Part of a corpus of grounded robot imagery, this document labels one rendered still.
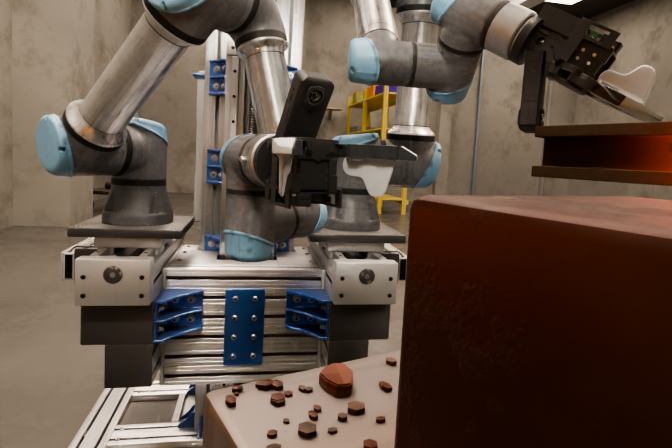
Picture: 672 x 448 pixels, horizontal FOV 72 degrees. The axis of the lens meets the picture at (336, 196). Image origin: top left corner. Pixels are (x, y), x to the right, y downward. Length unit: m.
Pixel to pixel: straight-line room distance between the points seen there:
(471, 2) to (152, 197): 0.75
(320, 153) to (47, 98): 5.94
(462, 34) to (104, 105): 0.63
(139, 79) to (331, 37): 10.78
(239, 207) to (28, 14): 6.01
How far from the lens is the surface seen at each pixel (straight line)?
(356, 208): 1.08
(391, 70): 0.79
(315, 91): 0.55
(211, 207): 1.26
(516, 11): 0.76
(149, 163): 1.09
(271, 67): 0.85
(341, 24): 11.72
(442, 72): 0.81
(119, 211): 1.09
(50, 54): 6.44
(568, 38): 0.72
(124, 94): 0.91
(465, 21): 0.77
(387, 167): 0.53
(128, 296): 0.99
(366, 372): 0.17
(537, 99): 0.73
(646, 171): 0.27
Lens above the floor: 0.99
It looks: 5 degrees down
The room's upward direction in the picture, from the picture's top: 3 degrees clockwise
